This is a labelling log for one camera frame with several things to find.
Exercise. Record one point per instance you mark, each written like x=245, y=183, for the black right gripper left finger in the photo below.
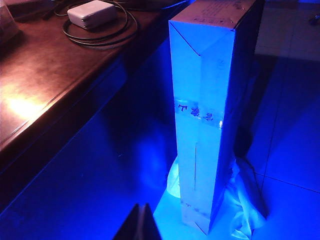
x=132, y=225

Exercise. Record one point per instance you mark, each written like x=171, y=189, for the translucent plastic storage box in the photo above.
x=7, y=25

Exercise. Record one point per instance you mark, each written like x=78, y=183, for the brown wooden desk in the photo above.
x=45, y=75

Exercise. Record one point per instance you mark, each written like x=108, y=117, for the tall cardboard box with tape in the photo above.
x=197, y=100

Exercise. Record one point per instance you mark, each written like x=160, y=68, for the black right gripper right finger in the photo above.
x=150, y=225

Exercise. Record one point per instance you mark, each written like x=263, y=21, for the white power adapter brick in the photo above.
x=91, y=13

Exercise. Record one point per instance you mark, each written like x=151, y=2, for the white plastic bag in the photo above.
x=240, y=200

